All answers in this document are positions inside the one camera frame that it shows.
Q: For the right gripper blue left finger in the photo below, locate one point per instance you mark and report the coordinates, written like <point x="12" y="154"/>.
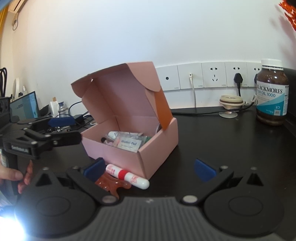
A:
<point x="85" y="178"/>

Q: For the red white tube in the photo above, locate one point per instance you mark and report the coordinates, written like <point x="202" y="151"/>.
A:
<point x="125" y="175"/>

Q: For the black wall plug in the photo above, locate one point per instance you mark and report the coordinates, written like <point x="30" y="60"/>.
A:
<point x="238" y="80"/>

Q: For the white cream tube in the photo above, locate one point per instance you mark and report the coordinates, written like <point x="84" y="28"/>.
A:
<point x="112" y="135"/>

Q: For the red translucent hand-shaped comb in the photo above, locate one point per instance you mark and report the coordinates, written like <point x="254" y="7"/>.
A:
<point x="111" y="184"/>

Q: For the pink cardboard box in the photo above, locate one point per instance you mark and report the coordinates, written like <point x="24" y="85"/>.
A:
<point x="128" y="98"/>

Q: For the white tube wooden cap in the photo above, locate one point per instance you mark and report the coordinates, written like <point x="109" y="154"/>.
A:
<point x="54" y="107"/>

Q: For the black power adapter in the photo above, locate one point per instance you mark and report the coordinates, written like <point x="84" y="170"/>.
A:
<point x="79" y="118"/>

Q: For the person left hand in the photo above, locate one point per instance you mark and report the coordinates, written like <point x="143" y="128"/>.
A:
<point x="16" y="175"/>

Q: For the white air conditioner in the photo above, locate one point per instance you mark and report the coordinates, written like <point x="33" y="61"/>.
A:
<point x="16" y="6"/>

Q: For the grey clear sachet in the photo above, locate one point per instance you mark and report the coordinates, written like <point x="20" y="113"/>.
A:
<point x="127" y="143"/>

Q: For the brown fish oil bottle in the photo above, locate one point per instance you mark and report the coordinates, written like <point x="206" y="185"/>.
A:
<point x="272" y="90"/>

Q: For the green frog toy bag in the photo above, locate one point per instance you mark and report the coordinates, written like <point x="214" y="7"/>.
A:
<point x="141" y="137"/>

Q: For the white wall socket strip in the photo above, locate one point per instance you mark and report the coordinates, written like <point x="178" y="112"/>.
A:
<point x="207" y="75"/>

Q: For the black laptop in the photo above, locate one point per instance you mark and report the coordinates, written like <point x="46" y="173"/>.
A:
<point x="24" y="108"/>

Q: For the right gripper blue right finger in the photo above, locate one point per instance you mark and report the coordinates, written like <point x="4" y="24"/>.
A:
<point x="213" y="179"/>

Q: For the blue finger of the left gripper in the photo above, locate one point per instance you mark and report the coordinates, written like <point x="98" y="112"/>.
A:
<point x="49" y="121"/>
<point x="65" y="139"/>

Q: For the orange flower bouquet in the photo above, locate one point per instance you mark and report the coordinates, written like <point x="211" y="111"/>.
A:
<point x="290" y="11"/>

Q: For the black appliance cabinet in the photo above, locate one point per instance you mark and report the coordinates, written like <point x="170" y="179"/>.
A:
<point x="290" y="118"/>

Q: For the small clear bottle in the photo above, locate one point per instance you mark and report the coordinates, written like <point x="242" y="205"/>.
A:
<point x="63" y="110"/>

